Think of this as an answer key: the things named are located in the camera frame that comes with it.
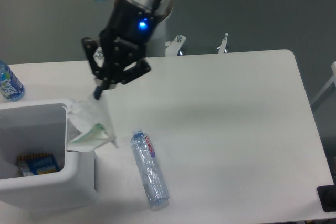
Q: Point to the white clamp bracket right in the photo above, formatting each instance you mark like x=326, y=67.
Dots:
x=223, y=47

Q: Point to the black device at table edge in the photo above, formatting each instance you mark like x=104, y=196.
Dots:
x=326, y=195

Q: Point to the clear plastic bottle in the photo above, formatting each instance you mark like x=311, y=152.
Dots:
x=149, y=169

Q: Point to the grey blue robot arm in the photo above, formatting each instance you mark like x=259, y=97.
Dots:
x=157, y=6

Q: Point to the blue labelled water bottle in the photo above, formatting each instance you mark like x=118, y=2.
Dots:
x=11, y=88

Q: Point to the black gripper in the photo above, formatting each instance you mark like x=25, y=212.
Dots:
x=125, y=61

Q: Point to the white clamp bracket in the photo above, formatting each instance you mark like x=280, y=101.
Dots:
x=223, y=47
x=99, y=53

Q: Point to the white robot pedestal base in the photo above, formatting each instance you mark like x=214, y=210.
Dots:
x=158, y=46

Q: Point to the blue yellow snack packet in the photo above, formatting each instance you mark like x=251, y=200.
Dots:
x=37, y=164

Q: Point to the white plastic trash can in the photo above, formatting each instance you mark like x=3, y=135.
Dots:
x=33, y=127

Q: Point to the white clamp bracket left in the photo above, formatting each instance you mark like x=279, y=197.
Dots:
x=99, y=53

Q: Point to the white table leg frame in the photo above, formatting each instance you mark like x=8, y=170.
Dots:
x=327, y=89

